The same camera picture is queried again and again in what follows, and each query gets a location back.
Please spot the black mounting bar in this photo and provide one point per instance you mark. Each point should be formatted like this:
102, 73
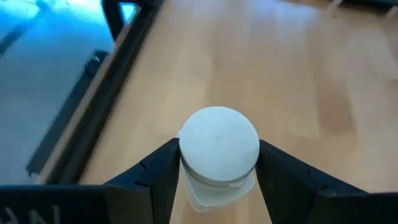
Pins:
71, 105

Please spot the black aluminium table frame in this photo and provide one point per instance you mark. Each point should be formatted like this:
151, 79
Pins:
102, 99

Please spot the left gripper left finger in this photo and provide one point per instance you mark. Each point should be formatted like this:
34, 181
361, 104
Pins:
146, 193

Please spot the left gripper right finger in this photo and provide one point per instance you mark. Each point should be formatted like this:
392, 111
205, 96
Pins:
298, 196

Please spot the white melatonin bottle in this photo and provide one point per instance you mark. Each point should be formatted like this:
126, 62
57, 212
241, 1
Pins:
217, 146

